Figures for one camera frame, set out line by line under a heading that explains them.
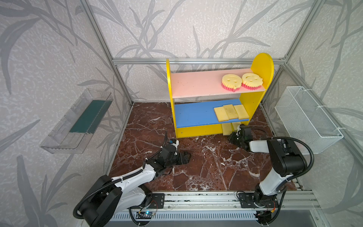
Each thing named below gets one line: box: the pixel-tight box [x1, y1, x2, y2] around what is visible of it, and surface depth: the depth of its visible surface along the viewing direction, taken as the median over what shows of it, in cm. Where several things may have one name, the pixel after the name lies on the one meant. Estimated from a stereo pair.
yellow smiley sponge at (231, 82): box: [221, 73, 243, 93], surface depth 72 cm
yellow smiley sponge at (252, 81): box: [241, 72, 264, 91], surface depth 72 cm
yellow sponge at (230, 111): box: [223, 104, 239, 120], surface depth 96 cm
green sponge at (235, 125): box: [231, 122, 242, 132], surface depth 104 cm
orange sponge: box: [213, 106, 229, 123], surface depth 95 cm
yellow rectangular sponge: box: [233, 104, 250, 120], surface depth 95 cm
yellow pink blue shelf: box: [166, 52, 275, 139], surface depth 90 cm
